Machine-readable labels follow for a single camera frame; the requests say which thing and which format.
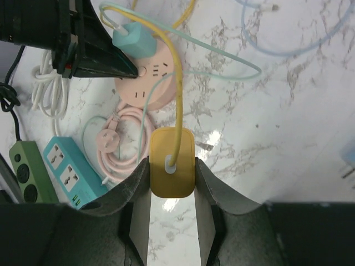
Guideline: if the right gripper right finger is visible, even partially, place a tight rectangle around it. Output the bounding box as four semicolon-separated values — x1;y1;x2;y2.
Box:
194;159;354;265

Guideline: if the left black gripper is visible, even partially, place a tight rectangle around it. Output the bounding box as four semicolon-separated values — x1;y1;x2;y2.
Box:
1;1;138;79

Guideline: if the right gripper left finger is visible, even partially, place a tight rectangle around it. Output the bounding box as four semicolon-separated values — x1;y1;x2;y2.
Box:
1;158;151;265

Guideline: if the teal plug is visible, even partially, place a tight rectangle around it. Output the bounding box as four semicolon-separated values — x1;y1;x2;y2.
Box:
112;22;157;59

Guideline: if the teal power strip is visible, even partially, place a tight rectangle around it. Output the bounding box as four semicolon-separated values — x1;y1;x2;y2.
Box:
43;136;108;209

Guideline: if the pink round power socket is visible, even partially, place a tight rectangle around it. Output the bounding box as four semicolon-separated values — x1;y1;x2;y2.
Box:
115;39;176;110

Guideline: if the yellow plug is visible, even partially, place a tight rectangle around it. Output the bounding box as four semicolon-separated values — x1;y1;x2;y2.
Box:
149;127;196;198

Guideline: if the green power strip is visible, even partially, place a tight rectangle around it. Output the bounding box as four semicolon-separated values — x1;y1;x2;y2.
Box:
9;141;59;203

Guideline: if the yellow thin cable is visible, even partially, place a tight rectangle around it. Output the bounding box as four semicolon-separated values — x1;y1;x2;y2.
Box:
99;0;197;170

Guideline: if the teal thin cable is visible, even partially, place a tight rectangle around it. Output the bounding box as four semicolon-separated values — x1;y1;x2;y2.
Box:
82;1;263;167

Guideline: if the white coiled cable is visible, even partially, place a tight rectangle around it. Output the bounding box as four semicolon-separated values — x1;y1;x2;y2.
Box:
31;51;70;138

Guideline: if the pink coiled cable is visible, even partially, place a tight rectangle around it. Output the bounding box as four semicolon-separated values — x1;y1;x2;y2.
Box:
95;106;156;185

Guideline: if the black power cable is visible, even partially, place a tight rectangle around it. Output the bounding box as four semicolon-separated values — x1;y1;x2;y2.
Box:
0;45;27;142

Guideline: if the light blue thin cable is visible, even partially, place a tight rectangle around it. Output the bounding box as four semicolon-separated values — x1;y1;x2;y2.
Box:
235;0;354;58

